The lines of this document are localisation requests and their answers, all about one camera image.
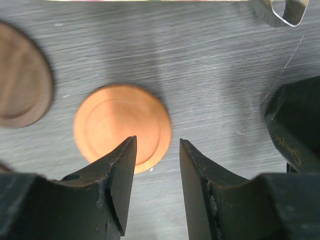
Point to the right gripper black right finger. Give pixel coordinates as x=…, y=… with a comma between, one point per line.
x=221, y=205

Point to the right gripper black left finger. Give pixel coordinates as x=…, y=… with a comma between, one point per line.
x=89, y=204

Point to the light wooden coaster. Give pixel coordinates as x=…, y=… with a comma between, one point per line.
x=113, y=113

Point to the silver metal tongs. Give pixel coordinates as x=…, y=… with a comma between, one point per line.
x=291, y=16

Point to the floral rectangular tray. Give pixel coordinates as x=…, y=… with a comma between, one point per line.
x=102, y=1

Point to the black mug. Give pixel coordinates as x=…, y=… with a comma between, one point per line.
x=293, y=122

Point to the medium brown wooden coaster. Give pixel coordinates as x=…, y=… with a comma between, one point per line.
x=26, y=79

